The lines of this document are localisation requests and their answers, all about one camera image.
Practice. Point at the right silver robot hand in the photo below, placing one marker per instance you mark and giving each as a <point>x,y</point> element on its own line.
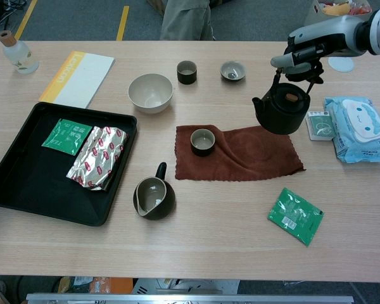
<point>323,35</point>

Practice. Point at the black teapot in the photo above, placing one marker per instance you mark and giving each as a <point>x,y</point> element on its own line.
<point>278,117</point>

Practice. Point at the white storage bin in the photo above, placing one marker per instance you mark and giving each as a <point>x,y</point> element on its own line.
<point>316,16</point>

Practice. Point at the round white table grommet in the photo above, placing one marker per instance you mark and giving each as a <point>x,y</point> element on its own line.
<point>340,65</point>

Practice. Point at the small green white box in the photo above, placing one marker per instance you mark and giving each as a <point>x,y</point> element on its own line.
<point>319,126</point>

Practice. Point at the small rounded teacup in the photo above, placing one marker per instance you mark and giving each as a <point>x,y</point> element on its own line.
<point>232,71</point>

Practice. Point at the blue wet wipes pack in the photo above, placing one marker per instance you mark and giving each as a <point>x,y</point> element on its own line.
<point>361,130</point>

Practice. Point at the person in khaki trousers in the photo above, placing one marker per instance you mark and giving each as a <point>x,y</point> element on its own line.
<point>185,22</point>

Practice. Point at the brown tea cloth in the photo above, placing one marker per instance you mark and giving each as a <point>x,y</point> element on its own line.
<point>256,158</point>

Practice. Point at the dark cylindrical teacup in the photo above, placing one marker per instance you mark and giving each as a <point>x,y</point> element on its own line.
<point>187,76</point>
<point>202,144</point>

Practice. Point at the beige bowl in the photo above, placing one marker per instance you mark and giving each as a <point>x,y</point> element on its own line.
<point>150,95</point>

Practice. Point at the green tea packet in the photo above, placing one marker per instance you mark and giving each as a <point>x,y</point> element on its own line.
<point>66,136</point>
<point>296,217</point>

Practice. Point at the dark ceramic pitcher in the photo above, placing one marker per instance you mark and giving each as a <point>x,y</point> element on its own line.
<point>153,199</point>

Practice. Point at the yellow white Lexicon book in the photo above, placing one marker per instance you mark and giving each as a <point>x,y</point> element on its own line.
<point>82,79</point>

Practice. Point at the silver foil packet red print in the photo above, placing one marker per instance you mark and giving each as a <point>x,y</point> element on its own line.
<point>98,158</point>

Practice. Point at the glass bottle wooden cap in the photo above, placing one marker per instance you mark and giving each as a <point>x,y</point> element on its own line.
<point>20,58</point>

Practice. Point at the black square tray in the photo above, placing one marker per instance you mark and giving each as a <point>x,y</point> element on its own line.
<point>35,180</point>

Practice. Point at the orange box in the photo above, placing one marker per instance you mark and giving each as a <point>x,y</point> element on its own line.
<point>114,285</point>

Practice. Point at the aluminium rail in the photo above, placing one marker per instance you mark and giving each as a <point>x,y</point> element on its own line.
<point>190,299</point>

